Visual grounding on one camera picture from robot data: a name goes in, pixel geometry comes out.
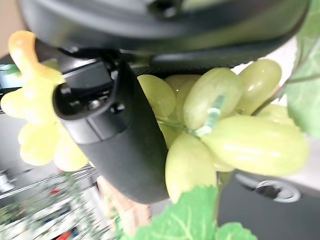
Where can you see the green grape bunch with leaves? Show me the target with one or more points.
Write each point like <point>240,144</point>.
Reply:
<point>225,140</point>

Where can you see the light wooden post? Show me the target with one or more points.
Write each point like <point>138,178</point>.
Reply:
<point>132,212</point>

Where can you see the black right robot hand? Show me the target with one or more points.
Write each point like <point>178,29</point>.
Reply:
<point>120,140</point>

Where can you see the silver round floor socket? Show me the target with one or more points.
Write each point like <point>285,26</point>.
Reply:
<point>272,191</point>

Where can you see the blurred metal shelf rack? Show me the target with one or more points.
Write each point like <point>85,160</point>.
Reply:
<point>45,202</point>

